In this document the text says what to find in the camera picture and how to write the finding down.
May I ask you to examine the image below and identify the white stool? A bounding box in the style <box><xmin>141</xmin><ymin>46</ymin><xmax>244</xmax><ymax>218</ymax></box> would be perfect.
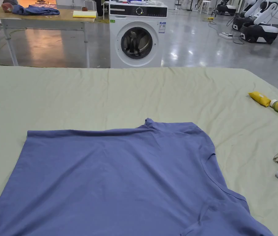
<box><xmin>199</xmin><ymin>0</ymin><xmax>212</xmax><ymax>13</ymax></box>

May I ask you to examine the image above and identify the yellow snack packet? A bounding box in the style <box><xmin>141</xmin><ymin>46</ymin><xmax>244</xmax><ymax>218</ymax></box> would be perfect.
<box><xmin>248</xmin><ymin>91</ymin><xmax>272</xmax><ymax>108</ymax></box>

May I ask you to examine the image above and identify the white and black robot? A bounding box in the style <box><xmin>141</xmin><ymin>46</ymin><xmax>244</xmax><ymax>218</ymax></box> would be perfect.
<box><xmin>215</xmin><ymin>0</ymin><xmax>238</xmax><ymax>16</ymax></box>
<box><xmin>240</xmin><ymin>2</ymin><xmax>278</xmax><ymax>44</ymax></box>
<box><xmin>232</xmin><ymin>0</ymin><xmax>265</xmax><ymax>30</ymax></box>

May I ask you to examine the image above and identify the white washing machine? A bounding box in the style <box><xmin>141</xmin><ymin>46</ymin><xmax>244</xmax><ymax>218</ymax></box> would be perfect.
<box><xmin>109</xmin><ymin>0</ymin><xmax>169</xmax><ymax>69</ymax></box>

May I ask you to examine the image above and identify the wooden table with metal legs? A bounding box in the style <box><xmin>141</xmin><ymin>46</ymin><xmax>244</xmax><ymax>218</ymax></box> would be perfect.
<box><xmin>0</xmin><ymin>0</ymin><xmax>97</xmax><ymax>67</ymax></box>

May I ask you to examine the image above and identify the blue shirt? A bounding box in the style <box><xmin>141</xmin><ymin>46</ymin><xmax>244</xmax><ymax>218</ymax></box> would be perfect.
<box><xmin>0</xmin><ymin>118</ymin><xmax>275</xmax><ymax>236</ymax></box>

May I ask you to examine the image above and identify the bed with pale green sheet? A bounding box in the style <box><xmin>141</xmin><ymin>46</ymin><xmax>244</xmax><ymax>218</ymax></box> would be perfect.
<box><xmin>0</xmin><ymin>65</ymin><xmax>278</xmax><ymax>236</ymax></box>

